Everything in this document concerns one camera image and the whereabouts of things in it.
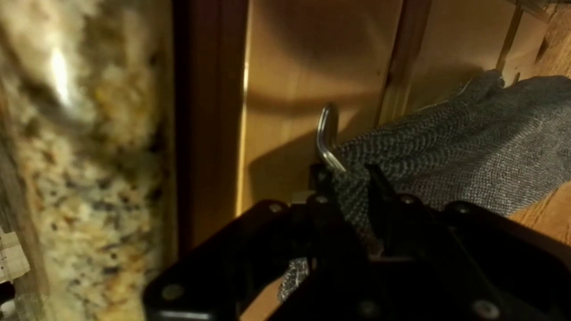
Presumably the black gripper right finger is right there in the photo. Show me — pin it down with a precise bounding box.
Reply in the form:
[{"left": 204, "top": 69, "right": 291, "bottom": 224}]
[{"left": 363, "top": 161, "right": 432, "bottom": 260}]

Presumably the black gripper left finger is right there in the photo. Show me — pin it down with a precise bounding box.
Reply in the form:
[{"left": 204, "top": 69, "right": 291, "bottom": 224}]
[{"left": 308, "top": 161, "right": 366, "bottom": 268}]

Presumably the metal drawer handle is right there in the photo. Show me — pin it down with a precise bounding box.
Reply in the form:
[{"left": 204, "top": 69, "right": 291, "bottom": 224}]
[{"left": 315, "top": 103, "right": 350, "bottom": 176}]

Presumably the gray dish towel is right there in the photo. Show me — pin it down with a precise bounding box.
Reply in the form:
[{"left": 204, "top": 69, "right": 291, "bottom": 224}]
[{"left": 277, "top": 69, "right": 571, "bottom": 299}]

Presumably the wooden drawer with towel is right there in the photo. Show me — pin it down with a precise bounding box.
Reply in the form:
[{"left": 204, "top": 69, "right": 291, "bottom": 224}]
[{"left": 236, "top": 0, "right": 415, "bottom": 217}]

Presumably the wooden drawer below towel drawer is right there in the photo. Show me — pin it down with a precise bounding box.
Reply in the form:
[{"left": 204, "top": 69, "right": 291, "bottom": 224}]
[{"left": 381, "top": 0, "right": 525, "bottom": 126}]

